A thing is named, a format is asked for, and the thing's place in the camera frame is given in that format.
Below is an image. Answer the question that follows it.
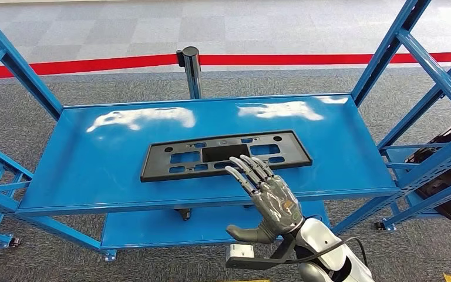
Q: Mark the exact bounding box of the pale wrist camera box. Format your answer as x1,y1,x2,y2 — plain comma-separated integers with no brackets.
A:
229,244,256,260

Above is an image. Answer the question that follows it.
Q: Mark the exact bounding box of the chrome stanchion post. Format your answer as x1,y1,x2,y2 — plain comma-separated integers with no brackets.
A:
176,46,203,100

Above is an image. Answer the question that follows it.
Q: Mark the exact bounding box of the red barrier belt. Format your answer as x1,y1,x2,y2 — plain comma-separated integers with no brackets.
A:
0,53,180,80
200,51,451,66

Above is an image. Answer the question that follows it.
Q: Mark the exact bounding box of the black ribbed plastic panel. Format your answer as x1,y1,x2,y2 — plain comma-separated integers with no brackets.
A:
404,120,451,227

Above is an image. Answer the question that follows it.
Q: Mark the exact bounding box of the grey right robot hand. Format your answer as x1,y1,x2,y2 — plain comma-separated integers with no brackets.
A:
225,155,305,245

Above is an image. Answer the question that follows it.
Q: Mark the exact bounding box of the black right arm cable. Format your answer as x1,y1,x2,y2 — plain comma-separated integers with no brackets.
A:
280,216,368,269

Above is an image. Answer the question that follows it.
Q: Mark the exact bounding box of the black curved plastic part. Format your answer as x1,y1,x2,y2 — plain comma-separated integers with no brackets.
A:
174,208,193,222

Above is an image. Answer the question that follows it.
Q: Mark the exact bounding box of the black rectangular plastic plate part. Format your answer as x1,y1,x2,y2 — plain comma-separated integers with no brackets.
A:
140,130,314,184

